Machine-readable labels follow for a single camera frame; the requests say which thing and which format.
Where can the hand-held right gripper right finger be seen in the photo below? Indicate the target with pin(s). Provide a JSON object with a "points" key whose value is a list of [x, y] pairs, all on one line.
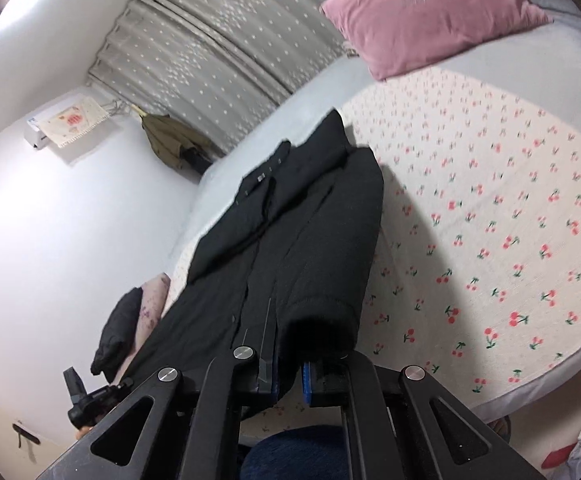
{"points": [[306, 385]]}

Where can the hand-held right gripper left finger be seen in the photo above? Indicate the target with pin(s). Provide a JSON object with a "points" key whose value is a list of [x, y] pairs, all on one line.
{"points": [[266, 377]]}

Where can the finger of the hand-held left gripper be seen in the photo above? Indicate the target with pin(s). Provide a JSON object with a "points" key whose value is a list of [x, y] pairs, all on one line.
{"points": [[74, 384]]}

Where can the black jacket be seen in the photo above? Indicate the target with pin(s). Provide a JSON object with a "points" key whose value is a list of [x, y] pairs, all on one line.
{"points": [[290, 240]]}

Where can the person's blue trouser leg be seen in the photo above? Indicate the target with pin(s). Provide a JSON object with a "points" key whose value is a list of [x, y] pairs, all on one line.
{"points": [[293, 452]]}

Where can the pink floral cloth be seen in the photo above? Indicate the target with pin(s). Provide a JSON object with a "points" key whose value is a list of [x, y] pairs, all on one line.
{"points": [[153, 302]]}

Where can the cherry print blanket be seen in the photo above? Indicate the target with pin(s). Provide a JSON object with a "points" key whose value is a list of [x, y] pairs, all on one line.
{"points": [[495, 240]]}

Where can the white air conditioner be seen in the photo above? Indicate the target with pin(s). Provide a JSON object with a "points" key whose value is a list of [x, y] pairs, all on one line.
{"points": [[34, 132]]}

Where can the olive green hanging jacket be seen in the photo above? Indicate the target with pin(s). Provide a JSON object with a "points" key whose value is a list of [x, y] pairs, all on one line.
{"points": [[170, 137]]}

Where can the red plastic stool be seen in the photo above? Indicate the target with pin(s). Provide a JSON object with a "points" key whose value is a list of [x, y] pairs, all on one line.
{"points": [[556, 461]]}

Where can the beige air conditioner cover cloth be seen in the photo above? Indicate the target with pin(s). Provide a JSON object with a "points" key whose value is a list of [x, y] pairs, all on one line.
{"points": [[73, 120]]}

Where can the grey star pattern curtain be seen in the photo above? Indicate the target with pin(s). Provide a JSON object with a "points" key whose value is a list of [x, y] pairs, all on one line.
{"points": [[220, 45]]}

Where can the pink velvet pillow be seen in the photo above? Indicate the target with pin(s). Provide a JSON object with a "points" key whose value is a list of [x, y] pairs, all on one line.
{"points": [[430, 15]]}

